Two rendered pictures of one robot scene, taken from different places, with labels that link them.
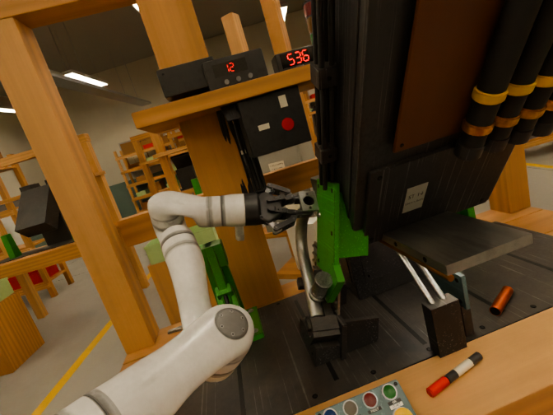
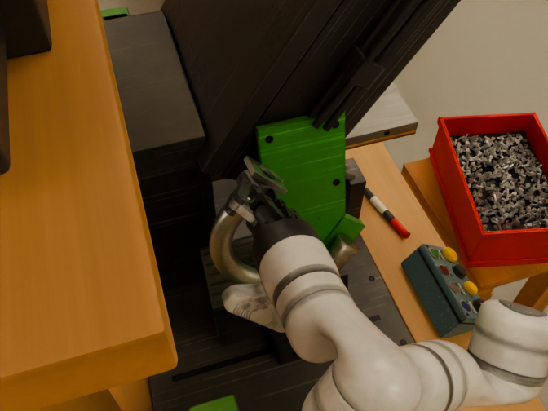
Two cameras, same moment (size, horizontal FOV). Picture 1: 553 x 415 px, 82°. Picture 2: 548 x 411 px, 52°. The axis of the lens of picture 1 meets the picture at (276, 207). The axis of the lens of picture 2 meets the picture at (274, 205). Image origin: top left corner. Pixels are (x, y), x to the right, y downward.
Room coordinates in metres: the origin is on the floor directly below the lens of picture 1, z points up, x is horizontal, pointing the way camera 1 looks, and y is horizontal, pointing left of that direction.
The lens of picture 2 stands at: (0.80, 0.38, 1.75)
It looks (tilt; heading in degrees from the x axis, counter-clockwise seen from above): 52 degrees down; 259
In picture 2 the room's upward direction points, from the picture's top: straight up
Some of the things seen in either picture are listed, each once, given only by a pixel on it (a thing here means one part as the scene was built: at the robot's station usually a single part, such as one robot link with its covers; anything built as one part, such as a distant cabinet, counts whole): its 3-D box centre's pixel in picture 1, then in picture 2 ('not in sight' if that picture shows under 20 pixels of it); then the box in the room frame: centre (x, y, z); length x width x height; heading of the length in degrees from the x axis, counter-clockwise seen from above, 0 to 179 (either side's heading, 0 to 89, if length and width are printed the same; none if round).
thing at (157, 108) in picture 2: (379, 220); (143, 161); (0.90, -0.28, 1.07); 0.30 x 0.18 x 0.34; 97
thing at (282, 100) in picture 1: (271, 123); not in sight; (0.94, -0.06, 1.42); 0.17 x 0.12 x 0.15; 97
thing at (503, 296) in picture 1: (501, 300); not in sight; (0.62, -0.42, 0.91); 0.09 x 0.02 x 0.02; 127
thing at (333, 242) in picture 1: (340, 223); (297, 170); (0.67, -0.13, 1.17); 0.13 x 0.12 x 0.20; 97
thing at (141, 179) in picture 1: (174, 171); not in sight; (10.26, 2.73, 1.11); 3.01 x 0.54 x 2.23; 88
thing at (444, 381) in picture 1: (455, 373); (385, 212); (0.47, -0.22, 0.91); 0.13 x 0.02 x 0.02; 111
